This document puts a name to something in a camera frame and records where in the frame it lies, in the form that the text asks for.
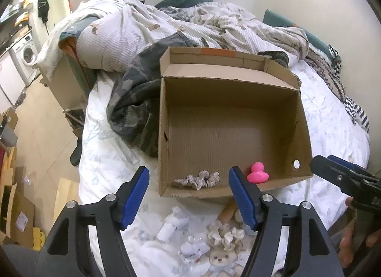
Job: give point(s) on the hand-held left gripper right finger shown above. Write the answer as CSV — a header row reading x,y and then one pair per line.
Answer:
x,y
242,196

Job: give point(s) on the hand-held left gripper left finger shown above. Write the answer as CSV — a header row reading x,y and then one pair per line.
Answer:
x,y
135,196

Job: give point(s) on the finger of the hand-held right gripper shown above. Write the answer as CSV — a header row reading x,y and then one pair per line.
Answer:
x,y
342,161
324,167

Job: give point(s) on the pink rubber duck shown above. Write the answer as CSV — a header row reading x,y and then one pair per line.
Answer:
x,y
257,175

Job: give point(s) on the grey scrunchie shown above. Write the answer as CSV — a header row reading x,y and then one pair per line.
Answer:
x,y
198,180

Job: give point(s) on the person's right hand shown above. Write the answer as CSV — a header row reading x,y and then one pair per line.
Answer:
x,y
345,242

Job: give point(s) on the cream scrunchie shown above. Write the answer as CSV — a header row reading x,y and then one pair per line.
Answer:
x,y
226,235

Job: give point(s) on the white rolled sock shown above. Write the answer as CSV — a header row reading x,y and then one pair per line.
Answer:
x,y
166,231

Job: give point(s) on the white crumpled wrapper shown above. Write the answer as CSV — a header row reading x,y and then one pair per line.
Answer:
x,y
180,215

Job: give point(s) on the white printed bed sheet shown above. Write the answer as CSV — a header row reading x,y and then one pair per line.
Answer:
x,y
321,107

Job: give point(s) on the clear plastic packet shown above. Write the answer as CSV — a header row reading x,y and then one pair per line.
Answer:
x,y
193,250

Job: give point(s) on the black and white striped cloth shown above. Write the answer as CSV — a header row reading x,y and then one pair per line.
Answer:
x,y
336,83

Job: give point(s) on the camouflage blanket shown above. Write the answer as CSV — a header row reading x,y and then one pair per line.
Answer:
x,y
134,98

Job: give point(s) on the yellow cloth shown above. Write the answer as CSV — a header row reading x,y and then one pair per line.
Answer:
x,y
38,237

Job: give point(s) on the grey sock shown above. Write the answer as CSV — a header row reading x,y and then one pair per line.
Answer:
x,y
278,58

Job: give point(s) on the brown cardboard box with label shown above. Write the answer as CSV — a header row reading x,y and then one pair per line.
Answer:
x,y
18,216

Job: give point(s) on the grey cloth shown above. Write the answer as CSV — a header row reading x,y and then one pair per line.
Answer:
x,y
20,260

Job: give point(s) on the wooden bedside cabinet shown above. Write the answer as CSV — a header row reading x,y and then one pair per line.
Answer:
x,y
67,83

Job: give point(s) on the teal pillow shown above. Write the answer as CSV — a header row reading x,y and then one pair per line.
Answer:
x,y
293,28

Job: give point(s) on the white bear-print quilt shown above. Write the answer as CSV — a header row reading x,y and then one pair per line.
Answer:
x,y
125,30

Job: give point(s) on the white washing machine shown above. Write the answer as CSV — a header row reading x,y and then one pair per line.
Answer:
x,y
26,55

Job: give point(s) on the black hanging bag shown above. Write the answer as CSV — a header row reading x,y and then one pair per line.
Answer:
x,y
43,7

